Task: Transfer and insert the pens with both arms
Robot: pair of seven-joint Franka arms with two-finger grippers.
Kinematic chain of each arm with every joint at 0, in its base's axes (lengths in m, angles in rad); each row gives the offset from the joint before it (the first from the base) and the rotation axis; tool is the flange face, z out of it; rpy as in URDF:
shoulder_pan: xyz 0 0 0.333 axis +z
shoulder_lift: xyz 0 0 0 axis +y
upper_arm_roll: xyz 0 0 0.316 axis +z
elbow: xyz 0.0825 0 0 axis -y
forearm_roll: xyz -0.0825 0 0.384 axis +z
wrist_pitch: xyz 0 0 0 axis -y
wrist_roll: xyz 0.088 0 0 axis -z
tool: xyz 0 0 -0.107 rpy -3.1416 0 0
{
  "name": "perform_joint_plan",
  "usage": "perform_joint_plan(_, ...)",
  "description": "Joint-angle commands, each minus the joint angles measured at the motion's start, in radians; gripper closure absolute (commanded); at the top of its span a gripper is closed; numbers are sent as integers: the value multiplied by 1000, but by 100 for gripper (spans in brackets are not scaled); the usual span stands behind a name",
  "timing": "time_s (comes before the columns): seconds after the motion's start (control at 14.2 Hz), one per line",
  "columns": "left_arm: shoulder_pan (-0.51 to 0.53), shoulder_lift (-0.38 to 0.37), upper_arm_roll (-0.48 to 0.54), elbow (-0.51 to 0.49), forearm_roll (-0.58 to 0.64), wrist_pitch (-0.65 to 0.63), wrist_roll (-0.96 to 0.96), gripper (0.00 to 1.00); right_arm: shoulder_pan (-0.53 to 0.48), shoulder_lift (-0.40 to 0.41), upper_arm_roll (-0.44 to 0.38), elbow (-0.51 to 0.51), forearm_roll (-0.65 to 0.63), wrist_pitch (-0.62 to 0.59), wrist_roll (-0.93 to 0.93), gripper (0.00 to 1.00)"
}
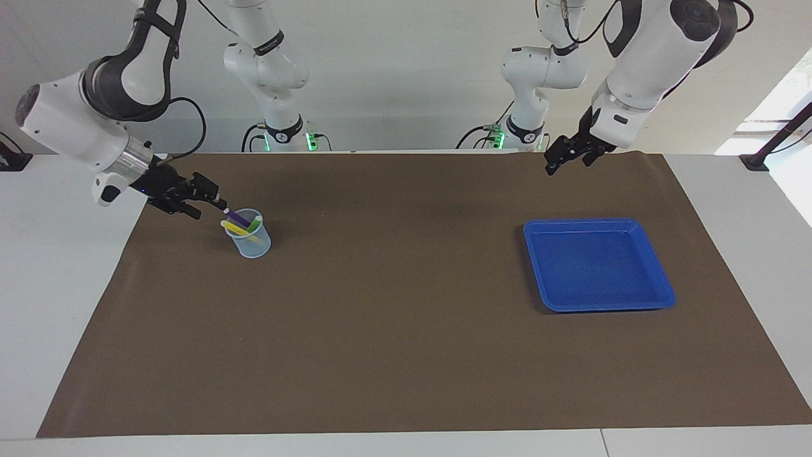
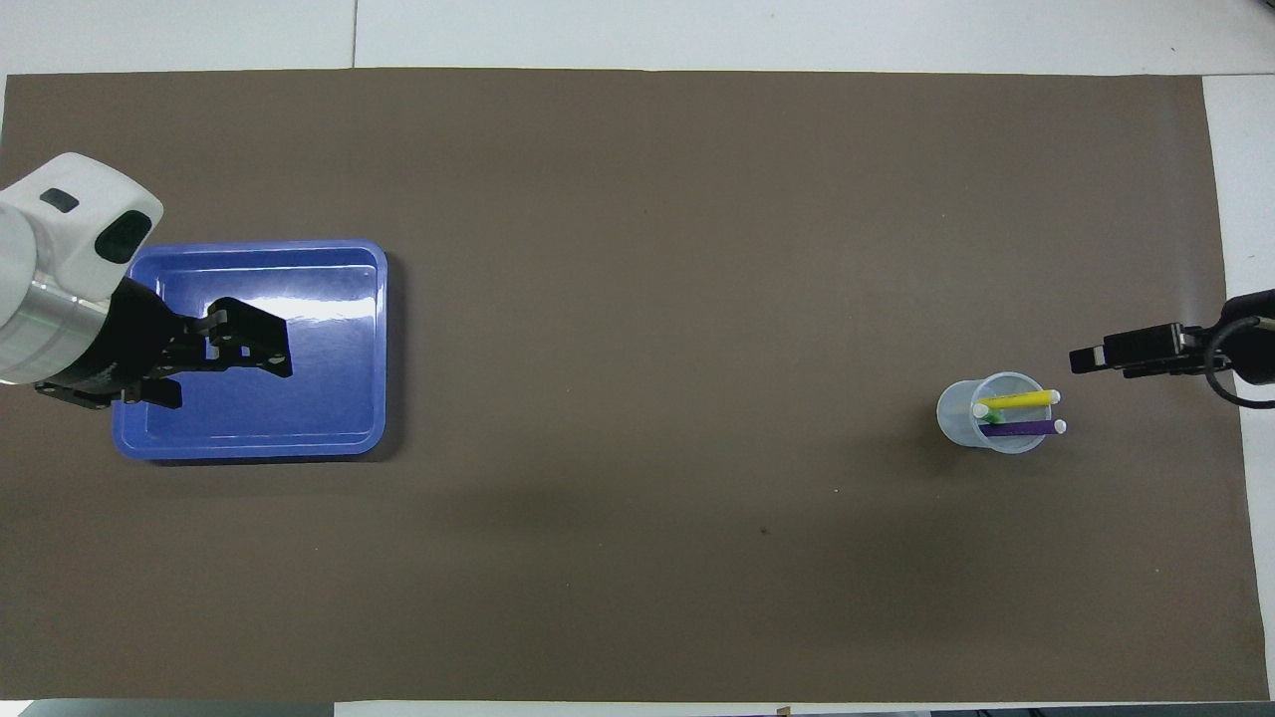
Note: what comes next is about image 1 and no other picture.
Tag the yellow marker pen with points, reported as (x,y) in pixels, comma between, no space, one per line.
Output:
(236,229)

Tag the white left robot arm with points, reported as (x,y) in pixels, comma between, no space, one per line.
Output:
(647,63)

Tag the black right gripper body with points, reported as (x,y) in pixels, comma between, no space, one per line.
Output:
(166,187)

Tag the green lit base connector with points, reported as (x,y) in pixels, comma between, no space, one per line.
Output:
(312,141)
(497,138)

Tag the clear plastic cup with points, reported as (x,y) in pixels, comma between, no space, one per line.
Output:
(257,251)

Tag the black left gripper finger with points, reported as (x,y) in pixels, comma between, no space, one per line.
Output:
(592,156)
(561,152)

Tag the purple marker pen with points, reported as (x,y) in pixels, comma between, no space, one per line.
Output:
(240,218)

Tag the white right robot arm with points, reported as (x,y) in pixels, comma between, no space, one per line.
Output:
(63,120)

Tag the black table clamp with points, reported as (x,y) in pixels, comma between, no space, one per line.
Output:
(13,160)

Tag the green marker pen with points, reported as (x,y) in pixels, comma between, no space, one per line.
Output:
(255,223)

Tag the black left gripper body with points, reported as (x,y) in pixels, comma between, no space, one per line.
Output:
(587,136)

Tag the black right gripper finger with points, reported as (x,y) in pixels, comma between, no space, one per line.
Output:
(206,190)
(187,208)

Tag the blue plastic tray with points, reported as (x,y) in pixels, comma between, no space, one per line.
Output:
(596,266)

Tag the black pole stand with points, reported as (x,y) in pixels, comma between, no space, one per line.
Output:
(758,158)

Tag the brown table mat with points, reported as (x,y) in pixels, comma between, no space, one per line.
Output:
(406,349)

